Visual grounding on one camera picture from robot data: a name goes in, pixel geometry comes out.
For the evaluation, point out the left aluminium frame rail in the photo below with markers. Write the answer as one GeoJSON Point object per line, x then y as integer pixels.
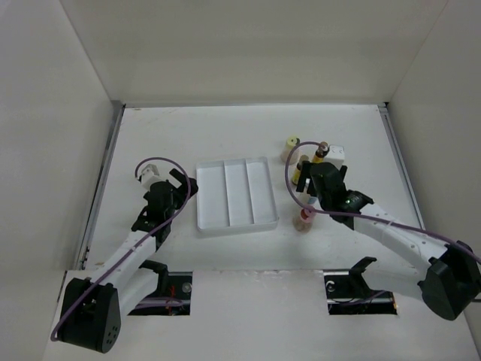
{"type": "Point", "coordinates": [84, 242]}

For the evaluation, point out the white bottle silver cap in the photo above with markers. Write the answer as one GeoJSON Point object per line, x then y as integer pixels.
{"type": "Point", "coordinates": [309, 199]}

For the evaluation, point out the right aluminium frame rail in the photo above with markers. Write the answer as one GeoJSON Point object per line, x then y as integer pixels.
{"type": "Point", "coordinates": [402, 169]}

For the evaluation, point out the tall yellow brown-capped bottle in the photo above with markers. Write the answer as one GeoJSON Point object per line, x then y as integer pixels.
{"type": "Point", "coordinates": [320, 153]}

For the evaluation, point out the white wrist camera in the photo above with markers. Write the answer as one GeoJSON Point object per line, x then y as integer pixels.
{"type": "Point", "coordinates": [335, 156]}
{"type": "Point", "coordinates": [148, 176]}

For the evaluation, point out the aluminium frame rail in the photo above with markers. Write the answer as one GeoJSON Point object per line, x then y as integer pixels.
{"type": "Point", "coordinates": [402, 169]}
{"type": "Point", "coordinates": [84, 242]}

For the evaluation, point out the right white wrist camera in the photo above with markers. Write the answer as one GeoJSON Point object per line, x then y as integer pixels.
{"type": "Point", "coordinates": [335, 156]}

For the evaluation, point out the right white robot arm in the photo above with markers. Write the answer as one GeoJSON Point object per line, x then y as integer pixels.
{"type": "Point", "coordinates": [450, 283]}

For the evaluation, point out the pink-capped spice jar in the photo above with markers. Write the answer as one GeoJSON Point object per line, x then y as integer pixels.
{"type": "Point", "coordinates": [304, 221]}

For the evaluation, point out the yellow-capped spice jar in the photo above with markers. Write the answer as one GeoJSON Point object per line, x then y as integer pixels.
{"type": "Point", "coordinates": [291, 142]}

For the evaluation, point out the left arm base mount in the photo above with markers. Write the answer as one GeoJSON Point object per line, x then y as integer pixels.
{"type": "Point", "coordinates": [170, 285]}

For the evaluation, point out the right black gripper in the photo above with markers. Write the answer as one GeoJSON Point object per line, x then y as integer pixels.
{"type": "Point", "coordinates": [304, 171]}

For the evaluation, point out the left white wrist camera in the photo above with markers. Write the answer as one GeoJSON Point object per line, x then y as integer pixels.
{"type": "Point", "coordinates": [148, 176]}

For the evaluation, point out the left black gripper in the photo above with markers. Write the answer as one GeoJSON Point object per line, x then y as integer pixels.
{"type": "Point", "coordinates": [181, 192]}

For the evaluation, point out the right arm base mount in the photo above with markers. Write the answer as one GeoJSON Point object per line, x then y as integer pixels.
{"type": "Point", "coordinates": [347, 293]}

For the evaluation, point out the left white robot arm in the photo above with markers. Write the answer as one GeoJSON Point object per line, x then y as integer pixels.
{"type": "Point", "coordinates": [93, 308]}

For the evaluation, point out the white three-compartment tray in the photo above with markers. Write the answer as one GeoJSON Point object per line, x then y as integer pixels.
{"type": "Point", "coordinates": [235, 196]}

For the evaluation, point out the small yellow brown-capped bottle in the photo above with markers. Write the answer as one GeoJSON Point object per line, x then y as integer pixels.
{"type": "Point", "coordinates": [297, 173]}

